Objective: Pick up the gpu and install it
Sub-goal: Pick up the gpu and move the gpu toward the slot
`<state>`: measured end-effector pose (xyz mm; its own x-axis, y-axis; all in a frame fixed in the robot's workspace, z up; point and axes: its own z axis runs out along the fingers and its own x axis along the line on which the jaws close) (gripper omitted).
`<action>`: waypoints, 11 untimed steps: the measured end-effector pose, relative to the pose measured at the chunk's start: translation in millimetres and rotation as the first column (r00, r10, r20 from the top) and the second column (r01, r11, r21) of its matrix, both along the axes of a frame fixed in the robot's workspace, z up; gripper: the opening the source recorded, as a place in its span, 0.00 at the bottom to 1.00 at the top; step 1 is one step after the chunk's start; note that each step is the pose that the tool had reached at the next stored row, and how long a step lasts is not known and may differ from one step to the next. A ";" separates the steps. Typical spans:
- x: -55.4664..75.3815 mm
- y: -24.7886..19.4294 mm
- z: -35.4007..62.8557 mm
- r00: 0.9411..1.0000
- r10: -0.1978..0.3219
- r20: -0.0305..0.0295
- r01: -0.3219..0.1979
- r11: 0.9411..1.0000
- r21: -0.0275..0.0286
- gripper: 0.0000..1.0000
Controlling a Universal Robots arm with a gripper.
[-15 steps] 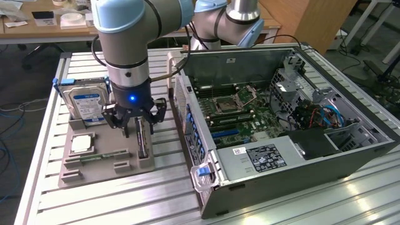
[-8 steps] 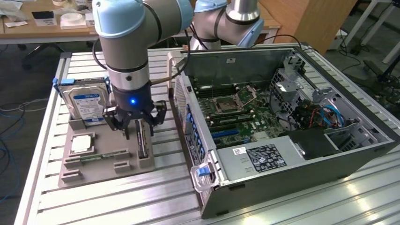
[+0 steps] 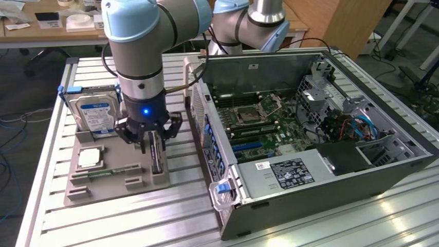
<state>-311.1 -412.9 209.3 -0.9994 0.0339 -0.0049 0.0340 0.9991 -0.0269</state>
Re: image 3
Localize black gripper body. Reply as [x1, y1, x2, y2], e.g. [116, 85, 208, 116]
[122, 93, 171, 132]

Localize green graphics card black fan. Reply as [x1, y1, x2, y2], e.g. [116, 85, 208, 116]
[146, 130, 166, 176]

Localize grey parts rack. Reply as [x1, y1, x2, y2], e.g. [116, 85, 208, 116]
[63, 128, 172, 208]

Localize hard disk blue label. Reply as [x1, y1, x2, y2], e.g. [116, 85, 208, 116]
[58, 83, 120, 141]

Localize silver CPU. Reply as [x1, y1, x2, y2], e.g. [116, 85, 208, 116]
[78, 148, 103, 168]

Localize black expansion slot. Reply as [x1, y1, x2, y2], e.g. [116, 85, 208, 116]
[230, 137, 263, 147]

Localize CPU socket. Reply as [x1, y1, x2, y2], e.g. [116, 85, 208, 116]
[232, 105, 267, 127]

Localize blue expansion slot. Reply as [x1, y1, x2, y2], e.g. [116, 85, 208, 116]
[232, 142, 264, 153]

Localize silver socket cover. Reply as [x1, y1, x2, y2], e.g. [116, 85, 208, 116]
[256, 93, 287, 123]

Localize silver power supply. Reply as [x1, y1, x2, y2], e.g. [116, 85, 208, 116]
[236, 149, 335, 200]

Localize green motherboard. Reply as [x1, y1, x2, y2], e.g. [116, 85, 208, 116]
[207, 84, 320, 165]

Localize black office chair base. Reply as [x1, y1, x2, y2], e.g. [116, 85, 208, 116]
[19, 47, 71, 77]

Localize white box with tape roll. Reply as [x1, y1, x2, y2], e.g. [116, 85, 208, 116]
[66, 14, 96, 33]

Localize white box black top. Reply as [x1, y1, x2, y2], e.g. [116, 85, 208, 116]
[33, 12, 64, 30]

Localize silver perforated disk bay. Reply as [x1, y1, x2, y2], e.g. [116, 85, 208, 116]
[294, 55, 347, 124]

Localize wooden desk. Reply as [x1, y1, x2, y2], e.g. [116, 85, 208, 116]
[0, 0, 310, 56]

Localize open black PC case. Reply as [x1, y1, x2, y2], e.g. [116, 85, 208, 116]
[183, 46, 439, 241]

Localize clear plastic bag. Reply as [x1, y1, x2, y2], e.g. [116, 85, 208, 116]
[0, 2, 35, 24]

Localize wooden cabinet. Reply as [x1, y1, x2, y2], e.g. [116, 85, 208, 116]
[284, 0, 394, 60]

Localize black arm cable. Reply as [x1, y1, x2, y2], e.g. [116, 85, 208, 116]
[102, 42, 120, 78]

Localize white floor cable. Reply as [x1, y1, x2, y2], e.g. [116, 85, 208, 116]
[0, 108, 52, 123]

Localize blue floor cable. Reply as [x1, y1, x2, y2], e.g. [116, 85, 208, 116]
[0, 123, 28, 222]

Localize red internal wire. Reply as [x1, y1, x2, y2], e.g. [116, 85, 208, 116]
[338, 119, 348, 140]

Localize black cable over case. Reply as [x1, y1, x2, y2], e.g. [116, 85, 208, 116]
[272, 38, 347, 58]

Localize blue disk wire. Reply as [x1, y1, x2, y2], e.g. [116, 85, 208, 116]
[352, 115, 379, 142]

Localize white desk frame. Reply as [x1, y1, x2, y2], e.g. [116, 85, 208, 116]
[375, 0, 439, 70]

